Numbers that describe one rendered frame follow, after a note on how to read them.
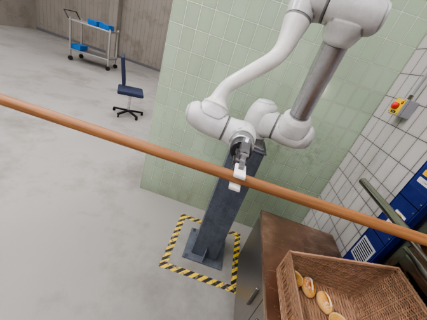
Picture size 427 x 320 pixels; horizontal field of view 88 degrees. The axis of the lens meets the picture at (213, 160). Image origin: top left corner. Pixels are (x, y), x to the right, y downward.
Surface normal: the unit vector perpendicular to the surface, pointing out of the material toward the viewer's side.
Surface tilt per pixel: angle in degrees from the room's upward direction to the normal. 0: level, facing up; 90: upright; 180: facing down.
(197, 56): 90
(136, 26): 90
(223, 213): 90
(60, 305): 0
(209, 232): 90
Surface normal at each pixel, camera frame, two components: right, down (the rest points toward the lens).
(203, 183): -0.16, 0.42
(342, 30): -0.51, 0.73
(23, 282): 0.29, -0.84
